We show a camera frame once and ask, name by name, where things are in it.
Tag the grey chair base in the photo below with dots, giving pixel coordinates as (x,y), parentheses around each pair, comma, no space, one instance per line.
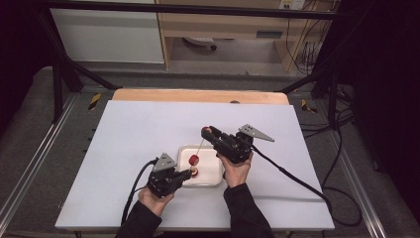
(199,41)

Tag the white cabinet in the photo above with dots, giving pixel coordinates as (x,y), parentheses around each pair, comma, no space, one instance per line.
(105,36)

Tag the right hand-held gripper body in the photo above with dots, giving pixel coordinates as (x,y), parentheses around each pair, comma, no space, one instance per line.
(232,148)

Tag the white wall socket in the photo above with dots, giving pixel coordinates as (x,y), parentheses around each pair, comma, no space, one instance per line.
(292,4)

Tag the person's right hand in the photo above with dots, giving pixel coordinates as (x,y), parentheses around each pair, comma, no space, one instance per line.
(237,173)

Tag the wooden desk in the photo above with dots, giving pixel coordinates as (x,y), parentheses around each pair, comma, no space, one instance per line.
(224,23)

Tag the yellow black floor tape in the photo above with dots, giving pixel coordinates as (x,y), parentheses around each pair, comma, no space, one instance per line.
(307,106)
(94,101)

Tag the person's left hand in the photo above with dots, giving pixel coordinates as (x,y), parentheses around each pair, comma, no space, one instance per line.
(153,201)

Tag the wooden table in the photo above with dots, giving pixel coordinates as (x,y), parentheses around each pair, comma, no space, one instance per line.
(185,95)

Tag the aluminium floor rail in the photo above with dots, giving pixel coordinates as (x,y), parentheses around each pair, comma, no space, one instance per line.
(36,155)
(360,188)

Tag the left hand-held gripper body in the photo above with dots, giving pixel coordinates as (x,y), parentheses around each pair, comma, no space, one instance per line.
(163,180)

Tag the white square tray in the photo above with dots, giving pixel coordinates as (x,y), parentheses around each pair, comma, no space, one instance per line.
(209,168)

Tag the thin wooden skewer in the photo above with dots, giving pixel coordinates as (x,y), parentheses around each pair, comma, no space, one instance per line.
(200,147)

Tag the black metal frame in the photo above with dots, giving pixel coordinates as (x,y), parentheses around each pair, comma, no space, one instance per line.
(198,9)

